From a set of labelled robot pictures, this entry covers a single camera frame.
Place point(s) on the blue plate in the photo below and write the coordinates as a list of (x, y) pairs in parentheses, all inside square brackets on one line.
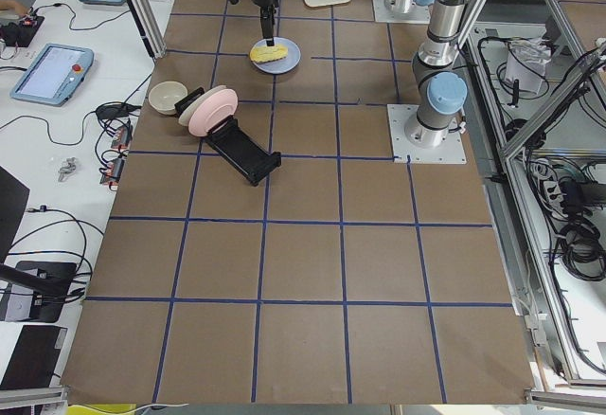
[(285, 64)]

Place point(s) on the near blue teach pendant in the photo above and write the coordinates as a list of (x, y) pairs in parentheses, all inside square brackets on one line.
[(54, 75)]

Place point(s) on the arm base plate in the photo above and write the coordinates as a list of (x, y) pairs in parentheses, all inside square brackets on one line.
[(412, 143), (416, 12)]

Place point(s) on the black dish rack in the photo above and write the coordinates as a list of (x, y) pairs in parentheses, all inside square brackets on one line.
[(241, 151)]

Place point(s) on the aluminium frame post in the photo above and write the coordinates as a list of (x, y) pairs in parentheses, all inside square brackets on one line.
[(148, 28)]

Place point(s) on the yellow bread roll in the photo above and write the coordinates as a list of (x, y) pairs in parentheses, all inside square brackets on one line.
[(264, 53)]

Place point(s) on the cream bowl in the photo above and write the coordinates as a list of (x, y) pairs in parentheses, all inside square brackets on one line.
[(164, 95)]

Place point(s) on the black monitor stand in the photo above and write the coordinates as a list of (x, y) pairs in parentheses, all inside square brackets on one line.
[(36, 291)]

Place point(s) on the white paper bag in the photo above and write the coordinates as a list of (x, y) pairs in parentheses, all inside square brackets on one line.
[(526, 64)]

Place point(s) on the pink plate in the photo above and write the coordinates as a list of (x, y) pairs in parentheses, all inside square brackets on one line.
[(213, 110)]

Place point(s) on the cream plate in rack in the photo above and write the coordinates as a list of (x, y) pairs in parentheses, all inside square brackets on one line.
[(187, 106)]

